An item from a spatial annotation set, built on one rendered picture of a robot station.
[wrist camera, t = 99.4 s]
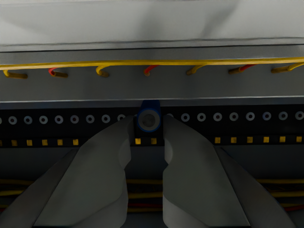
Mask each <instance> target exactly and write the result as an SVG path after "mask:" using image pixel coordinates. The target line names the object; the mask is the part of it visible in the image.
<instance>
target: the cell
mask: <svg viewBox="0 0 304 228"><path fill-rule="evenodd" d="M137 125H138V127H139V128H140V129H141V130H142V131H144V132H149V133H150V132H154V131H156V130H158V129H159V127H160V126H161V108H160V102H159V100H143V102H142V105H141V107H140V109H139V112H138V114H137Z"/></svg>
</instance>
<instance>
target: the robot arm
mask: <svg viewBox="0 0 304 228"><path fill-rule="evenodd" d="M137 135H138V125H137V117H136V116H132V115H129V116H126V117H125V118H123V119H121V120H119V121H118V122H116V123H114V124H112V125H110V126H109V127H107V128H105V129H103V130H102V131H100V132H99V133H97V134H96V135H94V136H93V137H92V138H90V139H89V140H88V141H87V142H85V143H84V144H83V145H82V146H81V147H80V148H79V149H72V150H70V151H69V152H68V153H67V154H66V155H65V156H64V157H62V158H61V159H60V160H59V161H58V162H57V163H55V164H54V165H53V166H52V167H51V168H50V169H48V170H47V171H46V172H45V173H44V174H43V175H41V176H40V177H39V178H38V179H37V180H36V181H35V182H34V183H32V184H31V185H30V186H29V187H28V188H27V189H25V190H24V191H23V192H22V193H21V194H20V195H19V196H18V197H17V198H16V199H15V200H13V201H12V202H11V203H10V204H9V205H8V206H7V208H6V209H5V210H4V211H3V212H2V213H1V214H0V228H120V227H121V226H122V225H123V224H124V222H125V220H126V217H127V208H128V191H127V184H126V177H125V171H124V169H125V167H126V165H127V164H128V163H129V162H130V160H131V151H130V145H131V143H132V142H133V140H134V139H135V138H137ZM161 138H163V139H164V140H165V160H166V162H167V163H168V166H167V168H166V169H165V170H164V171H163V221H164V223H165V225H166V226H167V227H168V228H299V227H298V226H297V225H296V223H295V222H294V221H293V219H292V218H291V217H290V216H289V214H288V213H287V212H286V210H285V209H284V208H283V207H282V206H281V205H280V203H279V202H278V201H277V200H276V199H275V198H274V197H273V196H272V195H271V194H270V193H269V192H268V191H267V190H266V189H265V188H264V187H263V186H262V185H261V184H260V183H259V182H258V181H257V180H256V179H255V178H254V177H253V176H251V175H250V174H249V173H248V172H247V171H246V170H245V169H244V168H243V167H242V166H241V165H240V164H239V163H238V162H237V161H235V160H234V159H233V158H232V157H231V156H230V155H229V154H228V153H227V152H226V151H225V150H224V149H223V148H222V147H215V146H214V145H213V144H212V143H211V142H210V141H209V140H208V139H206V138H205V137H204V136H203V135H201V134H200V133H198V132H197V131H195V130H194V129H192V128H191V127H189V126H187V125H185V124H184V123H182V122H180V121H179V120H177V119H175V118H173V117H172V116H170V115H164V116H161Z"/></svg>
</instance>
